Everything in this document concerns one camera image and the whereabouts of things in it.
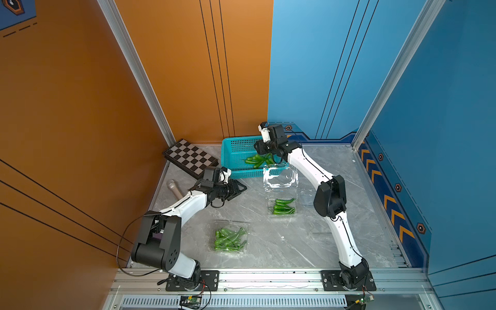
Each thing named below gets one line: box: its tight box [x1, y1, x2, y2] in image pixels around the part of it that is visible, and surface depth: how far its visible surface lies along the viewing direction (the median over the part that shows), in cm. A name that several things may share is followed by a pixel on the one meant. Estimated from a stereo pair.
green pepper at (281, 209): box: [273, 204, 296, 215], surface depth 91 cm
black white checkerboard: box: [163, 138, 219, 180], surface depth 113 cm
